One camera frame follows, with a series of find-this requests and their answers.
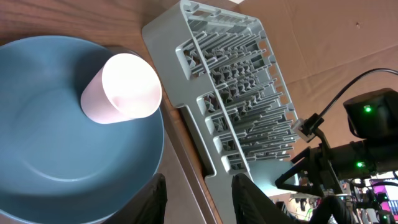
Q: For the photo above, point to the pink cup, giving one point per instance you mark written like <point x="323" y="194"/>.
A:
<point x="125" y="88"/>

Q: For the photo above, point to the brown serving tray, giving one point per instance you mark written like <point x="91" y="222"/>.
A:
<point x="189" y="200"/>

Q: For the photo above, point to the light blue cup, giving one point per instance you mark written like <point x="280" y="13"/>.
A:
<point x="265" y="173"/>

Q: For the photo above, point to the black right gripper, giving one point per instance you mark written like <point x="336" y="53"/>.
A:
<point x="316" y="163"/>

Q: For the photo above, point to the grey dishwasher rack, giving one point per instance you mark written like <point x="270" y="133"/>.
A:
<point x="220" y="67"/>

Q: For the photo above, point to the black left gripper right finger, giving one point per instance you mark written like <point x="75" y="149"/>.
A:
<point x="252" y="206"/>

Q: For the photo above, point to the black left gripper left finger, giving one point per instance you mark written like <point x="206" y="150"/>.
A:
<point x="146" y="207"/>

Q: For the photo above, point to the dark blue plate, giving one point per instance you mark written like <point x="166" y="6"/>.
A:
<point x="57" y="165"/>

